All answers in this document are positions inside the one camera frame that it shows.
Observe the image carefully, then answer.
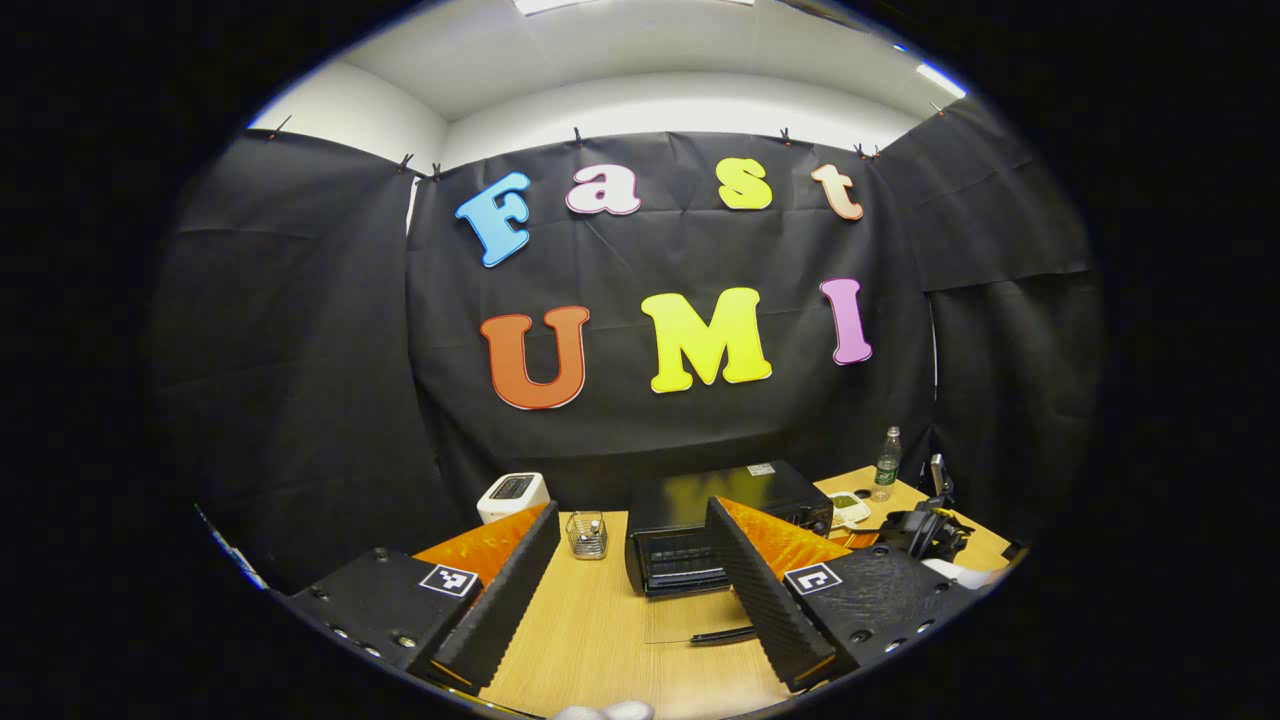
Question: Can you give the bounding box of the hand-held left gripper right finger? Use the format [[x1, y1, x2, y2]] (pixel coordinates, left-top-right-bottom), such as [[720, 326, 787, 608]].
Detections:
[[705, 496, 986, 693]]

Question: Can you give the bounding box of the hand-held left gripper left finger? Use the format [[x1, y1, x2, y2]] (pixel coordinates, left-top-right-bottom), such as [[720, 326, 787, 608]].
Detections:
[[285, 500, 563, 694]]

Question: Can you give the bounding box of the black electric oven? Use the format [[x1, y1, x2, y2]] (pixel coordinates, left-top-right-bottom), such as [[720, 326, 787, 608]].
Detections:
[[625, 460, 836, 646]]

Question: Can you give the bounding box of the clear plastic water bottle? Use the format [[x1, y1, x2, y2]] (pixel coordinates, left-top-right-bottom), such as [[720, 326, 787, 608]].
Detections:
[[872, 427, 903, 503]]

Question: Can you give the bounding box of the white toaster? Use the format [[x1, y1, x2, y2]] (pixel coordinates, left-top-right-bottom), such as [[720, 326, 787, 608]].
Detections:
[[477, 472, 551, 524]]

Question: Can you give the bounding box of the black backdrop cloth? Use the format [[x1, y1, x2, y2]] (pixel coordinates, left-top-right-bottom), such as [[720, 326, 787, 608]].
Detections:
[[150, 98, 1106, 596]]

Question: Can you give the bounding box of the wire mesh basket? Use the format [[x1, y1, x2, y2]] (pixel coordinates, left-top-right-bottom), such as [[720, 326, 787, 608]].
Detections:
[[566, 511, 611, 560]]

